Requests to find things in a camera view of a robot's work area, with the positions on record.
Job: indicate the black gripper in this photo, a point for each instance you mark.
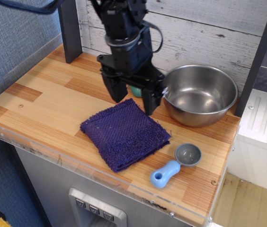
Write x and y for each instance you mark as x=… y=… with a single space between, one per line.
x=130 y=63

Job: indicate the metal bowl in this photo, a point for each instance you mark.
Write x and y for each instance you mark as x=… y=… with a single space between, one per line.
x=198 y=95

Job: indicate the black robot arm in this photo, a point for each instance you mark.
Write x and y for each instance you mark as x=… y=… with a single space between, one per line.
x=121 y=18

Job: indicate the green oval toy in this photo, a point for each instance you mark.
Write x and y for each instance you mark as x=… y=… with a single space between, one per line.
x=136 y=91

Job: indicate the purple folded towel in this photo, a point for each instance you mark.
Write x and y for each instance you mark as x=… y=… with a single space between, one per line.
x=124 y=135

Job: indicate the blue grey measuring scoop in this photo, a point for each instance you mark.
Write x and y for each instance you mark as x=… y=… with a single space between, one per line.
x=187 y=155

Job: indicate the silver dispenser button panel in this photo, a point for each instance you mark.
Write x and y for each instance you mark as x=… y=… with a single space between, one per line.
x=92 y=212

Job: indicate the white ribbed appliance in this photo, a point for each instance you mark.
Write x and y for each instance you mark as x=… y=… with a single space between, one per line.
x=248 y=158

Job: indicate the dark grey left post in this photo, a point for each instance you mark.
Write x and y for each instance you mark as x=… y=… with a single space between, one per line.
x=70 y=30

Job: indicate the dark grey post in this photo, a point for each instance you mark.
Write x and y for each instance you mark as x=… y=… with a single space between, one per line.
x=259 y=56
x=70 y=30

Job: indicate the dark grey right post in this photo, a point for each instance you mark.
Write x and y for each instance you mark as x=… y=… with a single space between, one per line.
x=259 y=56

